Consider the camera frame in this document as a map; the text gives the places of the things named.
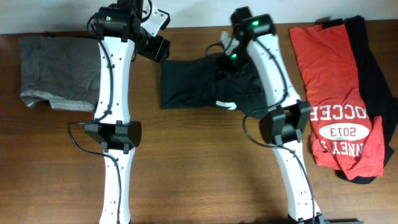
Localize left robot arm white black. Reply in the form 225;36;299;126
85;1;170;223

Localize dark green Nike t-shirt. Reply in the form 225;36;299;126
160;54;267;119

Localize red soccer t-shirt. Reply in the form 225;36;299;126
290;25;385;180

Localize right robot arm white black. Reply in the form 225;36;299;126
227;7;325;223

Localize folded grey shorts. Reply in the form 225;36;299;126
19;36;101;113

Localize black garment under red shirt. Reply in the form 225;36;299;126
322;16;397;165

